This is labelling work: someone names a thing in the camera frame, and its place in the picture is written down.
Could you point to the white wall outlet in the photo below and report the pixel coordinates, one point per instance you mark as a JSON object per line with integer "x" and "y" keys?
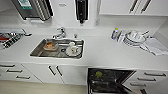
{"x": 97, "y": 22}

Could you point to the bowl with orange food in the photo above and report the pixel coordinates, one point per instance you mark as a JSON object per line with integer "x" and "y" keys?
{"x": 50, "y": 45}

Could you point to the dish drying rack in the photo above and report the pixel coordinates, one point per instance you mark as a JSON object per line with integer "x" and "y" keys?
{"x": 10, "y": 38}

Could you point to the steel kitchen sink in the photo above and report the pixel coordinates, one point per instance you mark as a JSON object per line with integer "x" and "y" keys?
{"x": 36, "y": 51}

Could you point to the white sink base cabinet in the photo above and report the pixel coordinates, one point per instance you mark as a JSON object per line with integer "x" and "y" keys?
{"x": 56, "y": 74}

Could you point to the black soap dispenser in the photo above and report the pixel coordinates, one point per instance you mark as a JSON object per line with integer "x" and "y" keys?
{"x": 81, "y": 10}

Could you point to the white wall cabinet four doors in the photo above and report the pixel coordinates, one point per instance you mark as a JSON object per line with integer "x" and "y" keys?
{"x": 133, "y": 6}

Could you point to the steel paper towel dispenser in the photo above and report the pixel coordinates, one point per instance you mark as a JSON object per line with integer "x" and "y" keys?
{"x": 35, "y": 9}

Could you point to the small wall label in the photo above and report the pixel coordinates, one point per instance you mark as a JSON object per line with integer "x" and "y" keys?
{"x": 62, "y": 5}

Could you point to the white drawer unit beside microwave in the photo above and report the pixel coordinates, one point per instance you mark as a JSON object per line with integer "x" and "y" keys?
{"x": 16, "y": 71}

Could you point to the stack of white plates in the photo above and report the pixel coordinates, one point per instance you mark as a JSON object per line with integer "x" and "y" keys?
{"x": 135, "y": 38}

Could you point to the stainless steel dishwasher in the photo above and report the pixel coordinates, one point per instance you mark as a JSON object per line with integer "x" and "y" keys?
{"x": 110, "y": 83}

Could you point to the white patterned mug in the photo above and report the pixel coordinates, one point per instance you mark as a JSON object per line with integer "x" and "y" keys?
{"x": 72, "y": 46}

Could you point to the blue dish soap bottle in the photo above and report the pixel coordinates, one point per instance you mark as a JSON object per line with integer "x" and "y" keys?
{"x": 115, "y": 33}

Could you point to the chrome faucet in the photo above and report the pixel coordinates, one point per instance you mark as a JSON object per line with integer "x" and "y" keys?
{"x": 60, "y": 33}

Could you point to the white drawer unit beside dishwasher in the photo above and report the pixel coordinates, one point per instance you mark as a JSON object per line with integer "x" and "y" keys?
{"x": 150, "y": 81}

